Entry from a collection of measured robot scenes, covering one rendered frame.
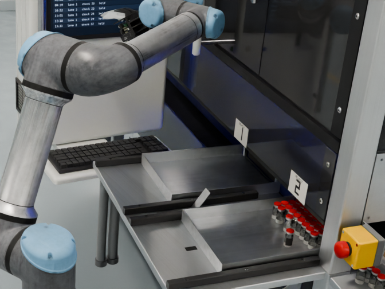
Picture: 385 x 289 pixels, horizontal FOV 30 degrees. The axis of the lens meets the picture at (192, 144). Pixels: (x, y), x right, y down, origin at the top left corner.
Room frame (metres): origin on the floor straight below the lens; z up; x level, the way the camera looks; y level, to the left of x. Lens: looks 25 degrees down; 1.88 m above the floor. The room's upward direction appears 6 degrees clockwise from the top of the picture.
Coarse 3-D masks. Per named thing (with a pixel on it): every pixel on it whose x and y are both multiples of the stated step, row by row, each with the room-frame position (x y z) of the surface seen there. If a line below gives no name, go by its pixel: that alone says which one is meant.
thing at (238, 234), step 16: (192, 208) 1.66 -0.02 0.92; (208, 208) 1.68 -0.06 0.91; (224, 208) 1.70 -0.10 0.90; (240, 208) 1.72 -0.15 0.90; (256, 208) 1.74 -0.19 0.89; (272, 208) 1.76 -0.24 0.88; (192, 224) 1.58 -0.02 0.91; (208, 224) 1.64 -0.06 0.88; (224, 224) 1.65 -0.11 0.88; (240, 224) 1.66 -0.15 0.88; (256, 224) 1.66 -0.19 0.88; (272, 224) 1.67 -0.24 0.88; (208, 240) 1.56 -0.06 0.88; (224, 240) 1.57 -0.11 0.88; (240, 240) 1.58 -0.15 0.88; (256, 240) 1.58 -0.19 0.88; (272, 240) 1.59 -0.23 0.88; (208, 256) 1.48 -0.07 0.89; (224, 256) 1.50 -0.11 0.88; (240, 256) 1.50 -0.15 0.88; (256, 256) 1.51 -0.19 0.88; (272, 256) 1.47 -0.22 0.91; (288, 256) 1.49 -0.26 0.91; (304, 256) 1.51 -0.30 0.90
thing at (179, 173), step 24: (240, 144) 2.09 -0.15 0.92; (144, 168) 1.93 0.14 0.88; (168, 168) 1.94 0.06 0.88; (192, 168) 1.96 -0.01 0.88; (216, 168) 1.97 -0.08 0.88; (240, 168) 1.99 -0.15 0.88; (168, 192) 1.74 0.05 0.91; (192, 192) 1.75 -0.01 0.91; (216, 192) 1.78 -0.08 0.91; (264, 192) 1.84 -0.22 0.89
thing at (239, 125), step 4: (236, 120) 1.98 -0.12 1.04; (236, 124) 1.98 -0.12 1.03; (240, 124) 1.96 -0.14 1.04; (236, 128) 1.98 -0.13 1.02; (240, 128) 1.95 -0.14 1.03; (244, 128) 1.93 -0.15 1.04; (236, 132) 1.97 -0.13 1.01; (240, 132) 1.95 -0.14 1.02; (244, 132) 1.93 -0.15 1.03; (236, 136) 1.97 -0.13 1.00; (240, 136) 1.95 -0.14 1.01; (244, 136) 1.93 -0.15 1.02; (240, 140) 1.94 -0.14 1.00; (244, 140) 1.92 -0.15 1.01; (244, 144) 1.92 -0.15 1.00
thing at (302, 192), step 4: (292, 172) 1.67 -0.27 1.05; (292, 176) 1.67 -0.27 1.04; (296, 176) 1.65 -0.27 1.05; (292, 180) 1.66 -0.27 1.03; (300, 180) 1.63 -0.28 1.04; (292, 184) 1.66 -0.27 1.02; (296, 184) 1.64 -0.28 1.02; (304, 184) 1.61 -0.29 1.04; (288, 188) 1.67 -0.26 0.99; (292, 188) 1.66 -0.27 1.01; (296, 188) 1.64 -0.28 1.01; (300, 188) 1.62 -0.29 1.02; (304, 188) 1.61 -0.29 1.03; (292, 192) 1.65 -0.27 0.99; (300, 192) 1.62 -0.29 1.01; (304, 192) 1.61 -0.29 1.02; (296, 196) 1.64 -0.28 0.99; (300, 196) 1.62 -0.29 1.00; (304, 196) 1.60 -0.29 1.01; (300, 200) 1.62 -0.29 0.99; (304, 200) 1.60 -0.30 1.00; (304, 204) 1.60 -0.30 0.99
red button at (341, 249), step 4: (336, 244) 1.40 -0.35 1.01; (340, 244) 1.39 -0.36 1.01; (344, 244) 1.39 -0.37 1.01; (336, 248) 1.40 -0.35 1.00; (340, 248) 1.39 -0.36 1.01; (344, 248) 1.39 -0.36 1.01; (348, 248) 1.39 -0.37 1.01; (336, 252) 1.39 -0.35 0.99; (340, 252) 1.38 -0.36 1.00; (344, 252) 1.38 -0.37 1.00; (348, 252) 1.39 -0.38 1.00; (340, 256) 1.38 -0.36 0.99; (344, 256) 1.38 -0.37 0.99
